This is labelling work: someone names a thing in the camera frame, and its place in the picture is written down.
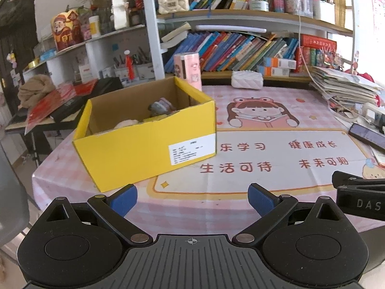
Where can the white corner shelf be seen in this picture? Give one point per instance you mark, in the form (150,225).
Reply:
(60,66)

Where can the white box red label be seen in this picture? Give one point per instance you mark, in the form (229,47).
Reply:
(85,72)

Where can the white paper carton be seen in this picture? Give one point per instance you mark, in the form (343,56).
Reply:
(119,13)

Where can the stack of papers and notebooks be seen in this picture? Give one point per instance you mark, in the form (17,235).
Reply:
(343,87)

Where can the black keyboard stand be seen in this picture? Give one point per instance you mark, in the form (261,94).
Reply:
(34,147)

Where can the acrylic character stands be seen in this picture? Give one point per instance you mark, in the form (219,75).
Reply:
(329,58)

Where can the black electric keyboard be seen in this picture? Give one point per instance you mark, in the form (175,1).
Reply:
(105,84)

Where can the black smartphone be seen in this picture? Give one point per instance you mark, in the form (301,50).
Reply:
(368,135)

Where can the small cartoon figure stand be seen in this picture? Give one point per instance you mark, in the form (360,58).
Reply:
(355,64)

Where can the red envelope pack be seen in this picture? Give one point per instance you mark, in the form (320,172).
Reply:
(85,88)

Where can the pink door charm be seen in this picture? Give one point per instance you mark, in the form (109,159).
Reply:
(12,58)

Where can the white pen holder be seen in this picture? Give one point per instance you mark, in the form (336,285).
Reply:
(144,70)
(123,72)

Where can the flat black box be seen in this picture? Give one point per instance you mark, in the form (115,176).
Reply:
(67,107)

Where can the red glitter paper pack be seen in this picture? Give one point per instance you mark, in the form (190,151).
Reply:
(45,108)

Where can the alphabet wall poster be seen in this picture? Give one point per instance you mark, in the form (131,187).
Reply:
(379,12)

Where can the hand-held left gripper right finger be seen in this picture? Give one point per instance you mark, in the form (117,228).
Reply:
(260,198)

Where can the red figure lantern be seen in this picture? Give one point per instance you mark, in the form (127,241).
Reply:
(64,31)

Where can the white light bar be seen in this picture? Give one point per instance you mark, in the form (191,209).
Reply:
(231,29)

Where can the black door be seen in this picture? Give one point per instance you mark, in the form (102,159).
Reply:
(18,36)

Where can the white bookshelf frame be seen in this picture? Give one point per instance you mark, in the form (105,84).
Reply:
(152,36)

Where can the brown cloth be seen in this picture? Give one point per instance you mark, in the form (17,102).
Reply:
(34,90)

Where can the gold ribbon roll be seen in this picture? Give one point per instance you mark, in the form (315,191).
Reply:
(34,63)

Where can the grey and pink toy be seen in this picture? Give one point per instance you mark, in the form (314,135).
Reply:
(161,107)

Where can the orange and white box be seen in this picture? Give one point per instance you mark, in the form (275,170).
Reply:
(281,63)
(273,71)

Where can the clear storage box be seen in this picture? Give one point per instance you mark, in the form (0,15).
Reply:
(45,47)

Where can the grey chair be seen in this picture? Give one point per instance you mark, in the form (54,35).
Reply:
(12,192)

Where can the pink patterned box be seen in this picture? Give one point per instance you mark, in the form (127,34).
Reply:
(86,33)

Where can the red cloth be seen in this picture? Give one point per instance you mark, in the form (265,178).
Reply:
(365,76)

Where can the pink printed carton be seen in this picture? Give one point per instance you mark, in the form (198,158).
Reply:
(189,69)

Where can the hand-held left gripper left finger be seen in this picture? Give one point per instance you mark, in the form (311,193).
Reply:
(124,198)

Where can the white quilted pouch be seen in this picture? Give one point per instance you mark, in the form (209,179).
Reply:
(246,79)

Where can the pink printed tablecloth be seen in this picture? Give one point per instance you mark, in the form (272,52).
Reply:
(270,120)

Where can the pink plush pig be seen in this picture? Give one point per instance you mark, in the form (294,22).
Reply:
(126,122)

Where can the yellow cardboard box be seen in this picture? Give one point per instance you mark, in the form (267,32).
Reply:
(135,156)

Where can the red boxed book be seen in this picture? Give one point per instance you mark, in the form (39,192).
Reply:
(318,41)

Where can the white storage box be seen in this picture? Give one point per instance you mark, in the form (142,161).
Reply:
(324,12)

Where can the white round jar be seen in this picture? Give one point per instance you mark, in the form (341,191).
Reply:
(258,5)

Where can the white bottle yellow label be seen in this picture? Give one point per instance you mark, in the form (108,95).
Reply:
(94,27)

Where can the row of yellow thin books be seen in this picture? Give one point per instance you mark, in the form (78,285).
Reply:
(338,3)

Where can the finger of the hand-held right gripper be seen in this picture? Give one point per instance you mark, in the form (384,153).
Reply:
(346,181)

